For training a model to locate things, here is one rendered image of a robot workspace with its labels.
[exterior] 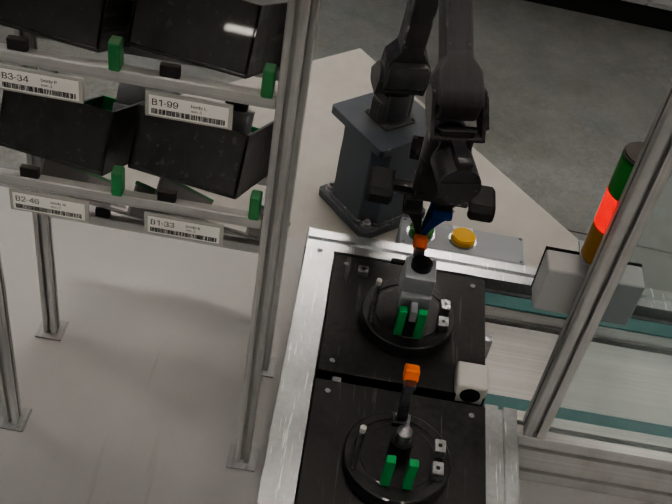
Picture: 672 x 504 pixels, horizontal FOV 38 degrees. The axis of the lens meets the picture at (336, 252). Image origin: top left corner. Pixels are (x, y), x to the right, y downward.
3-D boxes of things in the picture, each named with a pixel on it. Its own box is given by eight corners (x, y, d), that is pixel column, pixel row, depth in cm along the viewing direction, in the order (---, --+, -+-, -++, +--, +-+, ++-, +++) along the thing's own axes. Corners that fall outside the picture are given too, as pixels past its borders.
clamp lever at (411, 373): (394, 412, 130) (405, 362, 128) (408, 415, 130) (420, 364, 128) (394, 426, 127) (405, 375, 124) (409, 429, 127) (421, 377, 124)
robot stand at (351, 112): (379, 171, 189) (397, 84, 176) (426, 217, 181) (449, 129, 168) (316, 193, 182) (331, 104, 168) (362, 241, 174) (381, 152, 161)
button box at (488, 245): (395, 241, 169) (401, 214, 165) (515, 262, 170) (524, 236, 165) (392, 269, 164) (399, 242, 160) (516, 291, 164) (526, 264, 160)
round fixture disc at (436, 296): (363, 280, 151) (365, 271, 150) (453, 296, 151) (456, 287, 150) (355, 348, 141) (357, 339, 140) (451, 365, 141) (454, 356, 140)
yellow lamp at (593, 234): (579, 239, 120) (591, 209, 117) (619, 246, 120) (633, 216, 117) (582, 267, 116) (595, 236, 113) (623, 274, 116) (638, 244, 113)
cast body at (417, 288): (399, 278, 145) (408, 243, 140) (428, 283, 145) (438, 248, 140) (396, 319, 139) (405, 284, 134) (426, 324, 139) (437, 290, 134)
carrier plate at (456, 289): (333, 262, 156) (335, 252, 155) (482, 288, 157) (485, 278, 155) (314, 377, 139) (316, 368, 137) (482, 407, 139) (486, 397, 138)
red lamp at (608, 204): (592, 208, 117) (605, 176, 113) (633, 215, 117) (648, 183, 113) (595, 236, 113) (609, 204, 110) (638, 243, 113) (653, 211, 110)
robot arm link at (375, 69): (369, 77, 166) (375, 45, 161) (421, 80, 167) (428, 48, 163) (375, 101, 161) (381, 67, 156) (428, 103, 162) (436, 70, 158)
